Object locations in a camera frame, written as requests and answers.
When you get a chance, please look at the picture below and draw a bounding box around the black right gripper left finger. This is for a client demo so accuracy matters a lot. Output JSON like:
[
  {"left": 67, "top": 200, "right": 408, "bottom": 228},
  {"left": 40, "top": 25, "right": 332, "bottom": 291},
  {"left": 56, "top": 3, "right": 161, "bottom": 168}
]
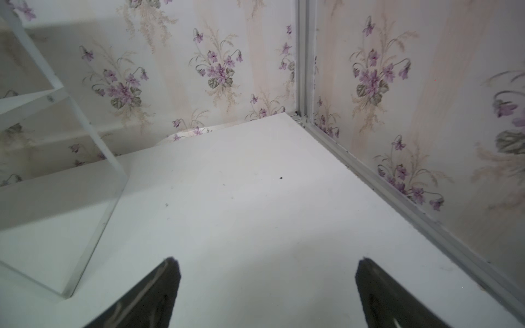
[{"left": 86, "top": 257, "right": 181, "bottom": 328}]

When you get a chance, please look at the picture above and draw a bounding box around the white two-tier shelf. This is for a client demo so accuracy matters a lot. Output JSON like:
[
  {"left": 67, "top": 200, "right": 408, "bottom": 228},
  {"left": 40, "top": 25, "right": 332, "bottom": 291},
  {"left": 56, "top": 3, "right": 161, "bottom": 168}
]
[{"left": 1, "top": 1, "right": 132, "bottom": 299}]

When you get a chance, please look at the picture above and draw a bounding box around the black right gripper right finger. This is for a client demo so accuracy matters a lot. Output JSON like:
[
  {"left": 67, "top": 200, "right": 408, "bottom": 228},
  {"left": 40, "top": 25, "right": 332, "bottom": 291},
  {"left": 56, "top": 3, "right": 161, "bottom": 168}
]
[{"left": 355, "top": 258, "right": 449, "bottom": 327}]

